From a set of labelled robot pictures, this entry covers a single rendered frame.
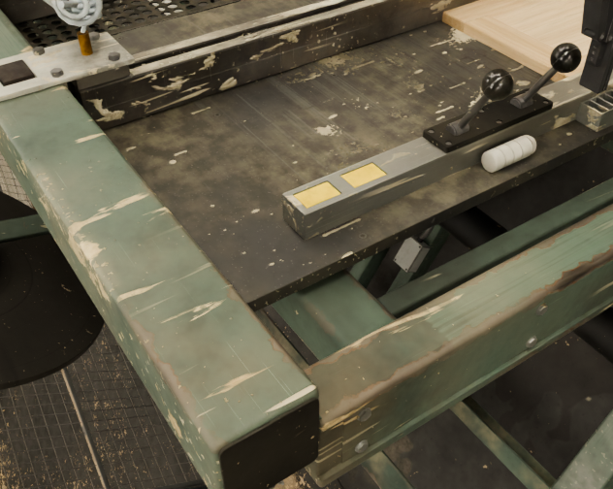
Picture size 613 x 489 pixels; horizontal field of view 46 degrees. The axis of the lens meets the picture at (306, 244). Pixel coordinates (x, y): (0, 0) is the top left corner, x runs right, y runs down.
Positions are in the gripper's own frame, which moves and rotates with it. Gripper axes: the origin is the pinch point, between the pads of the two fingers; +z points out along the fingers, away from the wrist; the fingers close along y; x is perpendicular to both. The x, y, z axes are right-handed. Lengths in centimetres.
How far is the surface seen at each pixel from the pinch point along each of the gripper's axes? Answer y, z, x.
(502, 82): -12.7, 0.5, 3.5
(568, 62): -1.2, 1.2, 3.4
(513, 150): -6.5, 13.0, 4.5
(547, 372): 76, 150, 33
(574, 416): 73, 154, 18
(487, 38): 16.2, 14.2, 32.2
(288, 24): -15.9, 8.4, 45.1
